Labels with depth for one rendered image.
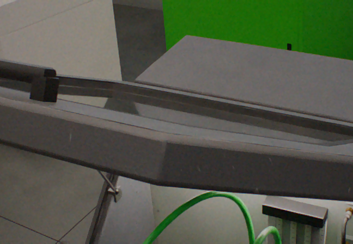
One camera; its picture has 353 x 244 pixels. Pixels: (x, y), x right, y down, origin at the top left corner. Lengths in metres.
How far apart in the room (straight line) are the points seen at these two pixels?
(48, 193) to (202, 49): 2.27
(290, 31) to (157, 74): 2.32
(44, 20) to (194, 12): 0.96
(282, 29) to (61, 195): 1.60
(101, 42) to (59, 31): 0.36
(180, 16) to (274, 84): 2.81
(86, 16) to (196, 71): 2.67
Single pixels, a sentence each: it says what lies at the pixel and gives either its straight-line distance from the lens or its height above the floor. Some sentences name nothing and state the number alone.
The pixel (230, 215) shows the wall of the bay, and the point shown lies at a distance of 1.57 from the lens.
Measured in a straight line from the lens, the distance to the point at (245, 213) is 1.39.
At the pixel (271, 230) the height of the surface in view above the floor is 1.36.
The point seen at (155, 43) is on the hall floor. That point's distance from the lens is 5.40.
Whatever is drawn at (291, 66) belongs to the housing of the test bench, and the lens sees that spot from 1.56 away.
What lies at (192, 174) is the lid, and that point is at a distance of 0.45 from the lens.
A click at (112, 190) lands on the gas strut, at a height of 1.32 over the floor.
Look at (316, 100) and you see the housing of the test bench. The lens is 1.42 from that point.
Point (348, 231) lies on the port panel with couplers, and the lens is 1.47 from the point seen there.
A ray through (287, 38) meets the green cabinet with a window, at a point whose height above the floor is 0.64.
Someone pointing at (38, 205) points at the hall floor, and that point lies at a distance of 3.71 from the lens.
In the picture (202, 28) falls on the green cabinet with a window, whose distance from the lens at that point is 4.17.
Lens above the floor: 2.20
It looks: 31 degrees down
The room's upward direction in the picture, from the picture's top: 5 degrees counter-clockwise
